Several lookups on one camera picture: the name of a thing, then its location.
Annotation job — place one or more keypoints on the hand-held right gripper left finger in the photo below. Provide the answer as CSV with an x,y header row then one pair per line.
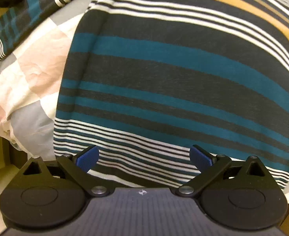
x,y
87,158

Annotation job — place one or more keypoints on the pastel diamond patchwork quilt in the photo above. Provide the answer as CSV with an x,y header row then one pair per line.
x,y
36,66

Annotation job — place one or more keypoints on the striped teal knit sweater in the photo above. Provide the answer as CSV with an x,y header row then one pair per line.
x,y
159,78

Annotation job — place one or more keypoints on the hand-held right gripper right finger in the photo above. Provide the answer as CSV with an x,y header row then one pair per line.
x,y
199,158

